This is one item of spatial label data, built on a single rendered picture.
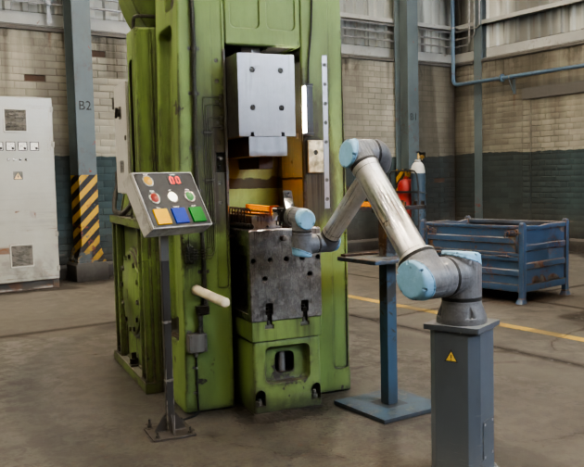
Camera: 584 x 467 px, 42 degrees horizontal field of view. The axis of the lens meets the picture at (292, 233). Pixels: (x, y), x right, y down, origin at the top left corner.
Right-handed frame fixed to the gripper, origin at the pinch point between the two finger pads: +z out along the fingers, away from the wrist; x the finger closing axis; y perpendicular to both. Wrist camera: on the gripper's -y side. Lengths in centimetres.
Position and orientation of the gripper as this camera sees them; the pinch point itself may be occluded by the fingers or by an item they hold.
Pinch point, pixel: (275, 208)
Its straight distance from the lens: 369.6
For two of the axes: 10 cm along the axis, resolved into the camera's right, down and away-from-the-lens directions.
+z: -4.0, -1.1, 9.1
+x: 9.2, -0.5, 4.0
